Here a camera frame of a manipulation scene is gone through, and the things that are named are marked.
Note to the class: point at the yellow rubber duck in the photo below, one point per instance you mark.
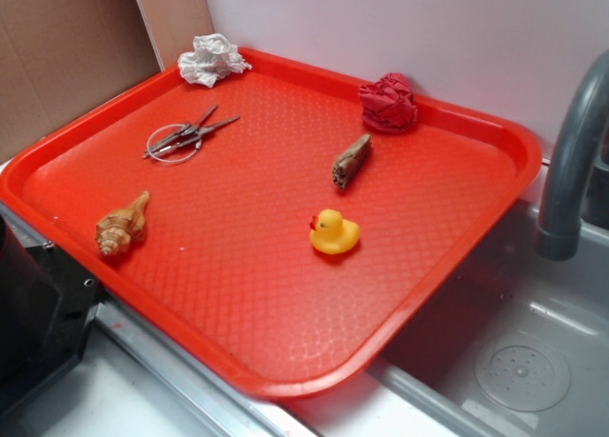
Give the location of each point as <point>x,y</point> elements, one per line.
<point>331,234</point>

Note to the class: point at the brown wood piece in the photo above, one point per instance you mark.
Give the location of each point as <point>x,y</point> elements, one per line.
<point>349,162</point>

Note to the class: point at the tan spiral seashell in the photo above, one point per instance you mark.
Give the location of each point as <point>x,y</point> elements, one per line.
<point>121,228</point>

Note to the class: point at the metal picks on wire ring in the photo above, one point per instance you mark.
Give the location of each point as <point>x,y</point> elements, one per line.
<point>177,143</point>

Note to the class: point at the crumpled white paper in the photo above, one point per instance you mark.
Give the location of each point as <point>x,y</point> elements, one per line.
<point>212,59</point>

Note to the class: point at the crumpled red paper ball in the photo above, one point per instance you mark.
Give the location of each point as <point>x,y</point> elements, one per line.
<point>388,104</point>

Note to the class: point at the grey sink faucet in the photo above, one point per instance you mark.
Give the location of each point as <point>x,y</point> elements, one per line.
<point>576,185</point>

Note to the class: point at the brown cardboard panel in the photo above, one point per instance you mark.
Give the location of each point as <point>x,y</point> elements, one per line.
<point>62,58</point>

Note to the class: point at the grey plastic sink basin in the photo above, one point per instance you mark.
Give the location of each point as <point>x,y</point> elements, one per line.
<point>510,345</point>

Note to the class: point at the red plastic tray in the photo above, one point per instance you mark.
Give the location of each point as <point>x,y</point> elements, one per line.
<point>227,269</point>

